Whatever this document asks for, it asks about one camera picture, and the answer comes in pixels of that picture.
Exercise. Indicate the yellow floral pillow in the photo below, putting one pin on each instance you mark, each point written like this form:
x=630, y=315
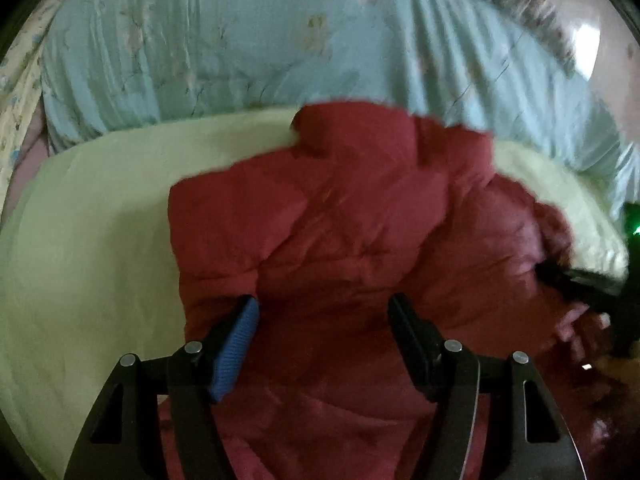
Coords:
x=17, y=90

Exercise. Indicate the person's right hand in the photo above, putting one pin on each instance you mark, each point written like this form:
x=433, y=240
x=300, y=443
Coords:
x=575, y=332

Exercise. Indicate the light blue floral quilt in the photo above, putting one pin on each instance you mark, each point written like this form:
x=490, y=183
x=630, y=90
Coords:
x=225, y=50

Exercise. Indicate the light green bed sheet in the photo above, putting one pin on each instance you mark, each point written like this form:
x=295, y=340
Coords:
x=95, y=260

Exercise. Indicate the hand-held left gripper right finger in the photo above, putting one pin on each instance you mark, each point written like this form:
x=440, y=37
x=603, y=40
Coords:
x=412, y=340

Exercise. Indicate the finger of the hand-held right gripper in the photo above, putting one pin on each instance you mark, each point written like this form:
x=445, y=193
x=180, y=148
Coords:
x=580, y=282

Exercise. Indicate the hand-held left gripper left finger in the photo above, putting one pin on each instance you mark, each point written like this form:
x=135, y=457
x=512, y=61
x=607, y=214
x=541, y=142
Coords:
x=236, y=347

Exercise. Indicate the red puffy jacket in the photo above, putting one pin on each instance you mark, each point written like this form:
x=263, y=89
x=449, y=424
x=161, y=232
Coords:
x=350, y=240

